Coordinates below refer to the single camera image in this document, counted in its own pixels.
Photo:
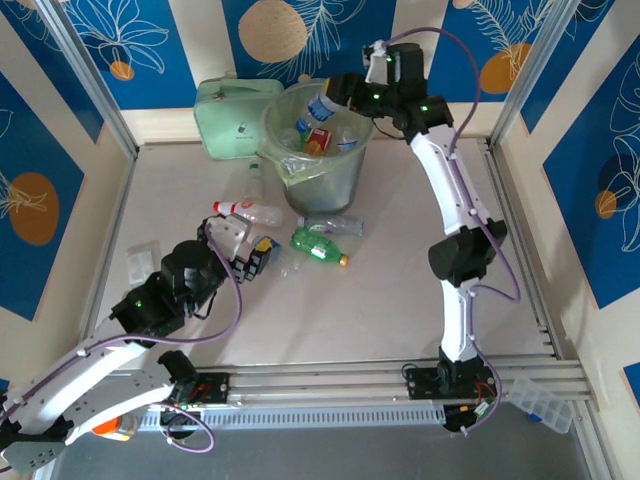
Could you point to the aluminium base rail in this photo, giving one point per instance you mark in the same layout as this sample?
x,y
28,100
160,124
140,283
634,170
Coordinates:
x,y
320,382

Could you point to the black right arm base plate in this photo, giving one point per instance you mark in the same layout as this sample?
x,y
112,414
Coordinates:
x,y
420,382

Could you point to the mint green fabric bag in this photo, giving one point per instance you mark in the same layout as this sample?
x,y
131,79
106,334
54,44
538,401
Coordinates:
x,y
225,120

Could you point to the clear bottle red cap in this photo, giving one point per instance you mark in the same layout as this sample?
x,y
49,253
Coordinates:
x,y
255,215

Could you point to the translucent green plastic bin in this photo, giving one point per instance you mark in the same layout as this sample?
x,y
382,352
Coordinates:
x,y
325,195

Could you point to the jar with orange lid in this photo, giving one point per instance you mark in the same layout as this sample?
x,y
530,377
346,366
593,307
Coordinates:
x,y
112,429

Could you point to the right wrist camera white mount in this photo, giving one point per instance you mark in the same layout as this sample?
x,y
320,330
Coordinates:
x,y
375,62

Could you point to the red drink carton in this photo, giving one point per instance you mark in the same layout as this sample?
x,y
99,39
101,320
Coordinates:
x,y
319,140

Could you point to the clear bottle purple label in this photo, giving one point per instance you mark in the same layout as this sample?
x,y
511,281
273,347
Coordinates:
x,y
332,225

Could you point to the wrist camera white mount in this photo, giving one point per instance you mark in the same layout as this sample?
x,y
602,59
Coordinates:
x,y
375,62
227,232

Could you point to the aluminium frame post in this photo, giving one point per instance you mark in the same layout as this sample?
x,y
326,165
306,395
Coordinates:
x,y
532,75
90,75

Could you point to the large green bottle gold cap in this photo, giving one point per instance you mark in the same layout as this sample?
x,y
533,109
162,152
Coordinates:
x,y
317,246

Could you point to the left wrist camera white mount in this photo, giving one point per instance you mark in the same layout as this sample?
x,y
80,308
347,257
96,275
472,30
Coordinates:
x,y
227,232

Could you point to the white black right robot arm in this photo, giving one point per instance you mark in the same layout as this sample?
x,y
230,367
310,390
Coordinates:
x,y
452,190

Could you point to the clear plastic compartment box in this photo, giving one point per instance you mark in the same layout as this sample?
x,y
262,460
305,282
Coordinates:
x,y
545,405

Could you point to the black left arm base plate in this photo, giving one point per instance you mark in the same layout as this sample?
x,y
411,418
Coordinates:
x,y
215,385

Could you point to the translucent green bin liner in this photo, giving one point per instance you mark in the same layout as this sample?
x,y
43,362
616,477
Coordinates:
x,y
300,170

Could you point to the small clear plastic bag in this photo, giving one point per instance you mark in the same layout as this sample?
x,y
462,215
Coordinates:
x,y
142,262

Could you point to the crushed clear bottle blue label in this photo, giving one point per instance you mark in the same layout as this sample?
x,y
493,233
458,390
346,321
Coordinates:
x,y
319,107

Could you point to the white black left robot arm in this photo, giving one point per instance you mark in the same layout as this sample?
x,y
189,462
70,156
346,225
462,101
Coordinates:
x,y
90,360

